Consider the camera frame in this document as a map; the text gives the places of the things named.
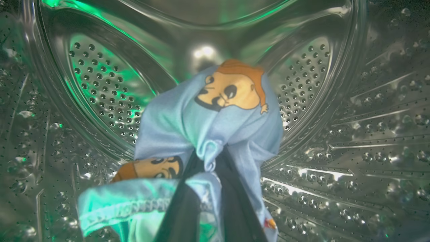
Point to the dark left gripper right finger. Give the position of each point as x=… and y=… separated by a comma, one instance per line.
x=238, y=208

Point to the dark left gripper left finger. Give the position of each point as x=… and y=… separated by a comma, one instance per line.
x=181, y=218

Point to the blue cartoon print garment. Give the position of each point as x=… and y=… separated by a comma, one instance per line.
x=174, y=124

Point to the perforated steel washer drum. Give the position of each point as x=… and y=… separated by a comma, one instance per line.
x=100, y=84

